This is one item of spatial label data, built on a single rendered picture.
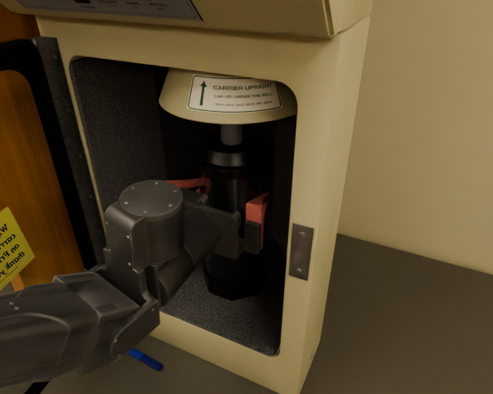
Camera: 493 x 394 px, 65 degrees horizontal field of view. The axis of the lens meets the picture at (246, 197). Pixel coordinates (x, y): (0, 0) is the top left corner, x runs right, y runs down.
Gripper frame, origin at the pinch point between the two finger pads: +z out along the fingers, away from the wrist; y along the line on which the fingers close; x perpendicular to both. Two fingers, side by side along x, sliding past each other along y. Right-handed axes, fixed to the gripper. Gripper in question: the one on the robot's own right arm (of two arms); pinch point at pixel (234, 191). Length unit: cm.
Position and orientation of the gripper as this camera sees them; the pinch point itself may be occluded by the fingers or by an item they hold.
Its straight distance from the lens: 53.6
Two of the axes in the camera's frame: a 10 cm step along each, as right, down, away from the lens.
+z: 4.4, -5.0, 7.5
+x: 0.2, 8.3, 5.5
